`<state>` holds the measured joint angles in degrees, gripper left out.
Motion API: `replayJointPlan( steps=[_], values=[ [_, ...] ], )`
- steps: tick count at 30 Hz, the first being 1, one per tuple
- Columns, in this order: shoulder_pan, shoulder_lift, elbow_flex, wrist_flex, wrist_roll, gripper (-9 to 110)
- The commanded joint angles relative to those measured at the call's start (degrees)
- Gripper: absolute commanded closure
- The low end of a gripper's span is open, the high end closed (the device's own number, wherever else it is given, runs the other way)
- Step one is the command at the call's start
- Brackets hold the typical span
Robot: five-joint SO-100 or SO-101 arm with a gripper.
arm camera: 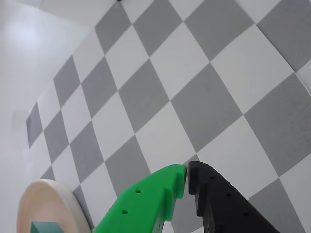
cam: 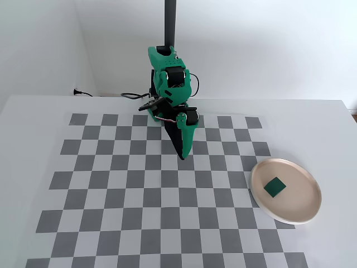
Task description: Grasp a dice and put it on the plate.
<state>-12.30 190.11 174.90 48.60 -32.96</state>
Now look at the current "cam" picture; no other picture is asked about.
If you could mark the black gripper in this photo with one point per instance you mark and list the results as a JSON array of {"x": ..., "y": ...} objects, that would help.
[{"x": 184, "y": 124}]

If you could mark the dark green foam dice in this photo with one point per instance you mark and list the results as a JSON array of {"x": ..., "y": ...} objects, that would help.
[{"x": 275, "y": 187}]

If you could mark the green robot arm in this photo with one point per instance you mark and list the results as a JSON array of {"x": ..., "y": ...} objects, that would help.
[{"x": 178, "y": 95}]

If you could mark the beige round plate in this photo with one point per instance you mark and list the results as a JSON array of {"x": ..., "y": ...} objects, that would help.
[{"x": 298, "y": 201}]

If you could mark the grey white checkerboard mat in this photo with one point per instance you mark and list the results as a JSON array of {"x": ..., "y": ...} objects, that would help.
[{"x": 139, "y": 195}]

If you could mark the black vertical pole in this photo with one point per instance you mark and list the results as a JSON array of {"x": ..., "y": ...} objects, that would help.
[{"x": 170, "y": 22}]

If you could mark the black camera circuit board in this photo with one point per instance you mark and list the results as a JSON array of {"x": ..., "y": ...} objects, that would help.
[{"x": 150, "y": 104}]

